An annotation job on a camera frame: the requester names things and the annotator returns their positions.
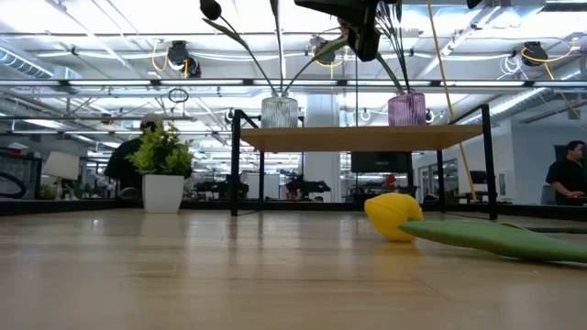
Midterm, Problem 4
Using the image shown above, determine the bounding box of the clear ribbed glass vase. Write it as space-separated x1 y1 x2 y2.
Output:
260 91 299 129

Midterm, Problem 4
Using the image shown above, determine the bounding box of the dark red tulip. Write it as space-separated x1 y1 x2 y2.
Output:
199 0 279 95

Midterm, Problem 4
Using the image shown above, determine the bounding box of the yellow tulip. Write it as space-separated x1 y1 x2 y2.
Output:
364 192 587 265

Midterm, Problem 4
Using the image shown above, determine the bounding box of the wooden shelf with black legs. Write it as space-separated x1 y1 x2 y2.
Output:
230 104 499 221

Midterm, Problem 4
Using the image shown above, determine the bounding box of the purple ribbed glass vase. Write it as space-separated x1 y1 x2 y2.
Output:
387 90 426 127

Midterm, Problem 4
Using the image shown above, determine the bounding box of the person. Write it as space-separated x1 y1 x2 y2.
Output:
104 113 164 193
545 140 587 206

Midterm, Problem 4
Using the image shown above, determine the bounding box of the green plant in white pot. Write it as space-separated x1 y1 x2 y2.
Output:
127 122 194 215

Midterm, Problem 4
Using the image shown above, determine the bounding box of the white cube box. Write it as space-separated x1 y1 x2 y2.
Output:
41 150 82 181

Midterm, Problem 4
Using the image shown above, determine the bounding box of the yellow hanging cord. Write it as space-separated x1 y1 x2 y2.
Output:
426 0 476 192

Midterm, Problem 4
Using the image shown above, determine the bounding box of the black ceiling cord reel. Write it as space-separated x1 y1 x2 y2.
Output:
520 40 549 65
167 39 203 79

